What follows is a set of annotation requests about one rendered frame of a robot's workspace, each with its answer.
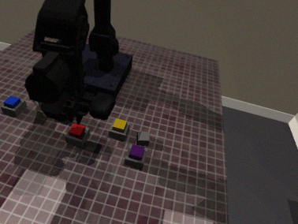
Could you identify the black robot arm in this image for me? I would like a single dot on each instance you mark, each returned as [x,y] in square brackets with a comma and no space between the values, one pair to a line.
[67,21]

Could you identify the red button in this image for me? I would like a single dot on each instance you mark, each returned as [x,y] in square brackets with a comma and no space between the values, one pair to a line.
[77,135]

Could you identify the yellow button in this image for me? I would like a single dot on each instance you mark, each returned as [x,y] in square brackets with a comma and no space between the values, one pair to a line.
[119,129]

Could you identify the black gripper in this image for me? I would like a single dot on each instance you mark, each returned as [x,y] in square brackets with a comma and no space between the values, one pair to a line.
[99,107]

